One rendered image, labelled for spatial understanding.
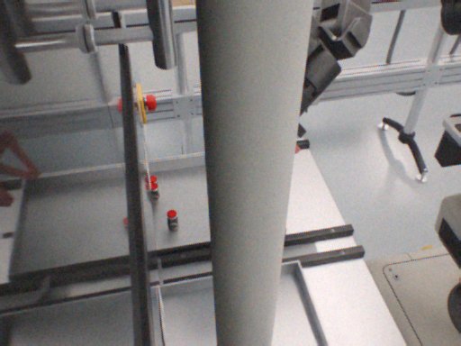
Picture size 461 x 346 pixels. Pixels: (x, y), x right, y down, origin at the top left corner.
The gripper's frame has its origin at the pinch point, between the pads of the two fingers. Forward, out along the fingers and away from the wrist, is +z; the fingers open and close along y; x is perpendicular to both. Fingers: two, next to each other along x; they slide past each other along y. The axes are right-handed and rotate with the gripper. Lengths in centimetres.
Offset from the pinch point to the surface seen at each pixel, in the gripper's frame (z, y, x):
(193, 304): 25.5, -7.7, 17.3
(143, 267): 16.7, 16.8, -7.2
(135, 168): 11.1, 2.0, -11.0
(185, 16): -25, -108, -2
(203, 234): 16.8, -21.3, 16.4
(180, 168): 11.2, -40.6, 10.2
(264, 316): 5, 49, -18
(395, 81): -76, -114, 87
